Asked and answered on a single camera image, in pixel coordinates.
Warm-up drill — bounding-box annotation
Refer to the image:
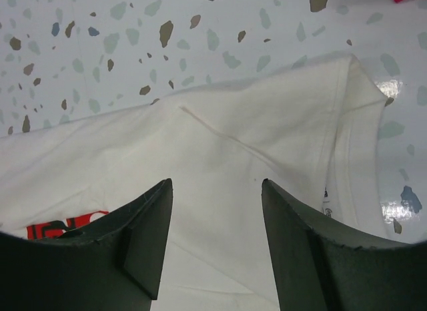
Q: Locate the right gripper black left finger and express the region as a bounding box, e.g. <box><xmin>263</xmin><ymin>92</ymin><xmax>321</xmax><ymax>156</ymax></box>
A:
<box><xmin>1</xmin><ymin>179</ymin><xmax>173</xmax><ymax>310</ymax></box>

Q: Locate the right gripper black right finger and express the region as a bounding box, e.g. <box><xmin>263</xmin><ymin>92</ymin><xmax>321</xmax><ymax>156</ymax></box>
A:
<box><xmin>262</xmin><ymin>179</ymin><xmax>426</xmax><ymax>310</ymax></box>

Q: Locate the white t-shirt red print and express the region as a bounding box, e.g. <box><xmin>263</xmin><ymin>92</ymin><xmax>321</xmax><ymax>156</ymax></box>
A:
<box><xmin>1</xmin><ymin>54</ymin><xmax>389</xmax><ymax>310</ymax></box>

